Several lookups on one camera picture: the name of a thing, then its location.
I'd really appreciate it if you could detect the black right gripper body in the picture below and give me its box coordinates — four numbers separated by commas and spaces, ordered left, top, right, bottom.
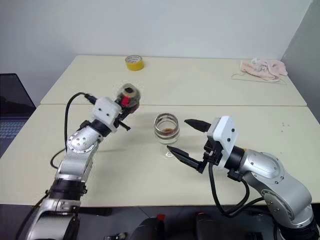
201, 136, 224, 166

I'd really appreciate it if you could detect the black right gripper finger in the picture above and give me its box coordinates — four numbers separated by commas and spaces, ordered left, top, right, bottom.
166, 145, 206, 174
184, 118, 211, 134

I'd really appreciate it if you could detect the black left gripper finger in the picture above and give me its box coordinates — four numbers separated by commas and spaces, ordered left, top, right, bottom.
120, 104, 137, 119

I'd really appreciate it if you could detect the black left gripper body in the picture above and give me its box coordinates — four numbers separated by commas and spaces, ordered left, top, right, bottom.
114, 113, 132, 131

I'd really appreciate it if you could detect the clear wine glass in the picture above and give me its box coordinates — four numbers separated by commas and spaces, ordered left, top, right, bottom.
153, 112, 181, 160

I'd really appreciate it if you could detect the yellow tape roll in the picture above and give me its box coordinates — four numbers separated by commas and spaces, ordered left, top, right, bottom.
124, 54, 146, 72

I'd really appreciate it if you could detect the dark rounded shape red tab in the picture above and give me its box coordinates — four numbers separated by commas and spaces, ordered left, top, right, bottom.
129, 214, 167, 240

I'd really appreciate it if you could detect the pink cloth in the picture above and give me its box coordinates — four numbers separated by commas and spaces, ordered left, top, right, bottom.
239, 58, 288, 83

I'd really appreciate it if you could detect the dark laptop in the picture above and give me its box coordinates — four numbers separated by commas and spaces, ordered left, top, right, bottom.
0, 73, 38, 161

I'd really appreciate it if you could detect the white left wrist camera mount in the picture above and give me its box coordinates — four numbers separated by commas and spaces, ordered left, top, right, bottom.
93, 97, 123, 133

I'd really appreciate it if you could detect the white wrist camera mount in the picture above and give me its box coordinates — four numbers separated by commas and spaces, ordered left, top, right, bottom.
93, 97, 123, 133
206, 115, 240, 169

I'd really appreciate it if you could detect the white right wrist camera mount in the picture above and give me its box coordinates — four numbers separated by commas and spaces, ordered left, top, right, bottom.
206, 115, 240, 169

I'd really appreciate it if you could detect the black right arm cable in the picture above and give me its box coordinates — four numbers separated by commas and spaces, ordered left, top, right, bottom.
208, 163, 273, 218

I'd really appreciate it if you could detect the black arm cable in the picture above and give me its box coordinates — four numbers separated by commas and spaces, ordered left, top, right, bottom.
208, 163, 273, 218
49, 92, 99, 170

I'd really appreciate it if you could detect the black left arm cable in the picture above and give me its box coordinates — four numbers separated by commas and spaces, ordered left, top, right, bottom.
49, 92, 99, 170

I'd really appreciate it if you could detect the white wire hanger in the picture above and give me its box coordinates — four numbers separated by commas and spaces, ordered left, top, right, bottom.
231, 72, 288, 87

